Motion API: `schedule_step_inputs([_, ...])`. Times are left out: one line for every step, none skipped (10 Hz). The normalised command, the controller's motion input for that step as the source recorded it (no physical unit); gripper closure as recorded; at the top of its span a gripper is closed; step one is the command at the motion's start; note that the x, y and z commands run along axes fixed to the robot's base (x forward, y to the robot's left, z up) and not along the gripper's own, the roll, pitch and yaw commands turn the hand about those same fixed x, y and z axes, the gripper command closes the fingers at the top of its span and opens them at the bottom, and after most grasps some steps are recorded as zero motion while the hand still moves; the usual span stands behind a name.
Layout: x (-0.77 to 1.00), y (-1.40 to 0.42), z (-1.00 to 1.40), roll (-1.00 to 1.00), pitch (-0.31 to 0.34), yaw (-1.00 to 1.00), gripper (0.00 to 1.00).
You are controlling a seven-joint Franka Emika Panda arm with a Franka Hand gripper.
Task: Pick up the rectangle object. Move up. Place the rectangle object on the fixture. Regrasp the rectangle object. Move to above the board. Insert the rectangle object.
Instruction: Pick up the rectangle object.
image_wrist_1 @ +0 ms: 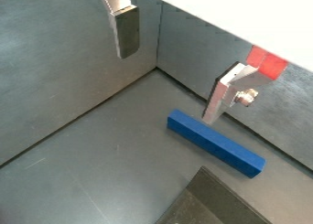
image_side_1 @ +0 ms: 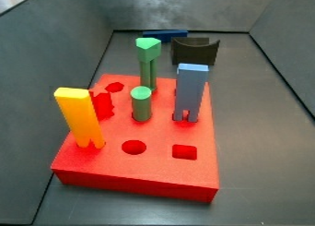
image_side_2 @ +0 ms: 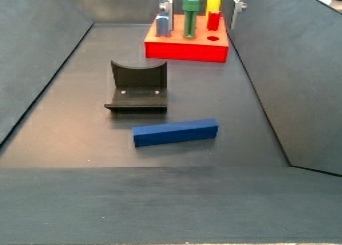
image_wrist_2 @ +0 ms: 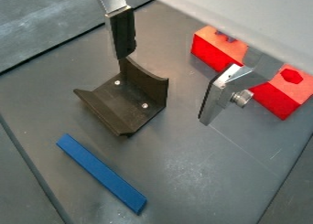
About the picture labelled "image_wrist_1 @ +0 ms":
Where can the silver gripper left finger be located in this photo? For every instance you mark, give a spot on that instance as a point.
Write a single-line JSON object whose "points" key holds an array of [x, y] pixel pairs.
{"points": [[123, 17]]}

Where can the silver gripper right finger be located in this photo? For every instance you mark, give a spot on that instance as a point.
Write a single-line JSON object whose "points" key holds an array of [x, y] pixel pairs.
{"points": [[234, 86]]}

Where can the dark blue rectangular block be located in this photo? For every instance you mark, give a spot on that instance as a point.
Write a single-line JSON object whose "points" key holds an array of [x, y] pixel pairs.
{"points": [[230, 152]]}

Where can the black curved fixture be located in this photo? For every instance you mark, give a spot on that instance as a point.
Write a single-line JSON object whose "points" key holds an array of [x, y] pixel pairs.
{"points": [[207, 202]]}

